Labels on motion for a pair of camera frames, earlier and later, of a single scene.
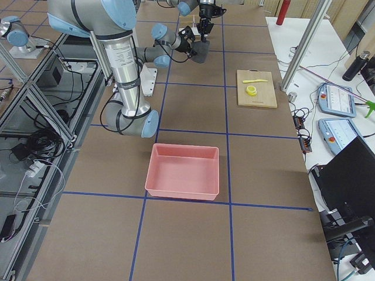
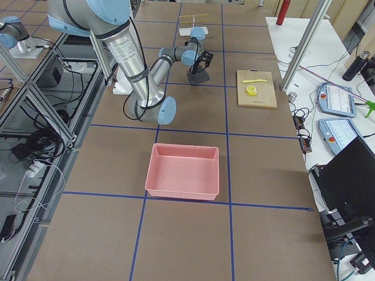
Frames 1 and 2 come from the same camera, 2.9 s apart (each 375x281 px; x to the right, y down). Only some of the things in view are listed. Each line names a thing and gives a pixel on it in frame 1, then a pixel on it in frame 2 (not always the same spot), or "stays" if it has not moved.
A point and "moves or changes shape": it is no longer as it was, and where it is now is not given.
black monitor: (346, 182) stays
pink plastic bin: (183, 171) stays
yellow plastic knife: (258, 80) stays
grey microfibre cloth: (202, 50) moves or changes shape
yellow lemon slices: (251, 90) stays
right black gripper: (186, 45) → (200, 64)
